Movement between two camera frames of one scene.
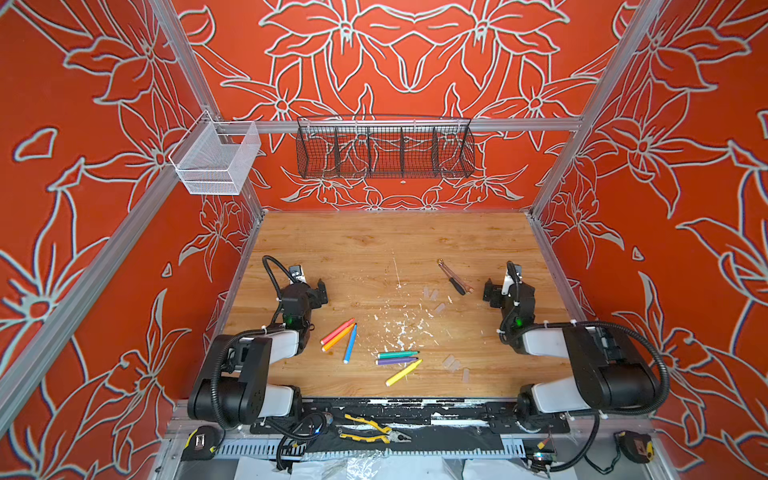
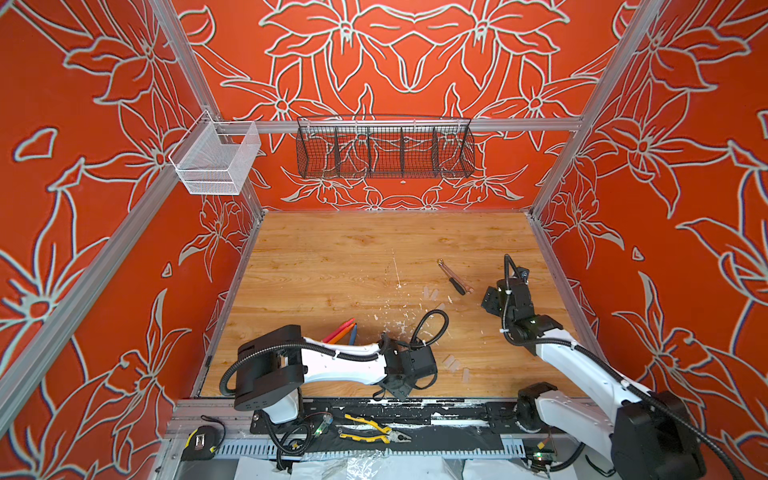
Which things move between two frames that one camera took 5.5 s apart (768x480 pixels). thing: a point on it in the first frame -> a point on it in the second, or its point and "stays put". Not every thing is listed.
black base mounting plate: (412, 426) stays put
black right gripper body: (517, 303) stays put
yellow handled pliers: (389, 438) stays put
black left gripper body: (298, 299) -> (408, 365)
